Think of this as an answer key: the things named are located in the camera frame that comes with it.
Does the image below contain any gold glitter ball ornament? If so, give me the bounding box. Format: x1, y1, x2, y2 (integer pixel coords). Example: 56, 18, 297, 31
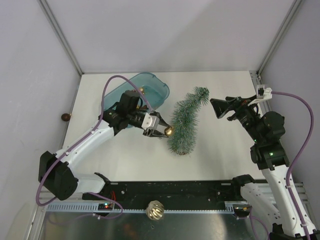
164, 126, 174, 137

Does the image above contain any gold mirror ball ornament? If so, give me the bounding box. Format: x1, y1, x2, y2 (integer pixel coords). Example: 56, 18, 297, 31
146, 200, 165, 221

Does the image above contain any teal plastic bin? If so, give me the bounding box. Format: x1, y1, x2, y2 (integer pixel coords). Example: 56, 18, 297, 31
102, 71, 171, 130

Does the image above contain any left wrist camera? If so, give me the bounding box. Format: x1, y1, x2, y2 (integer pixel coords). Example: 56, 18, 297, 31
141, 113, 160, 131

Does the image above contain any white slotted cable duct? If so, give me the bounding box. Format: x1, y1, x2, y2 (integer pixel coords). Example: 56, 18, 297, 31
46, 201, 234, 214

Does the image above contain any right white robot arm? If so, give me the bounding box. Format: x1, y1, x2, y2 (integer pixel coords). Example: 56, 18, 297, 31
210, 96, 320, 240

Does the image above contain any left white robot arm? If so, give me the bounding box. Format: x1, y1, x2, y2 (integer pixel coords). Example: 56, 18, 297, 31
38, 90, 173, 201

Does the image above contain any small frosted christmas tree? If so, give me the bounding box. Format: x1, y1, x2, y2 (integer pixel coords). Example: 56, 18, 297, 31
167, 86, 210, 156

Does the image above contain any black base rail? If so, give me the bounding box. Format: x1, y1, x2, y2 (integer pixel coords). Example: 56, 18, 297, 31
82, 179, 262, 212

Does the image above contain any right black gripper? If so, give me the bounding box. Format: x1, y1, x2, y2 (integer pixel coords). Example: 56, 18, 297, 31
210, 94, 264, 144

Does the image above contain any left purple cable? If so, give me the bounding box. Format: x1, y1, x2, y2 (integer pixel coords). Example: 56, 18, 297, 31
36, 74, 156, 226

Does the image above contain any dark brown ball ornament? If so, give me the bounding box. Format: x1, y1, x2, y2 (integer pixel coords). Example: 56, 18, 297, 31
60, 113, 72, 122

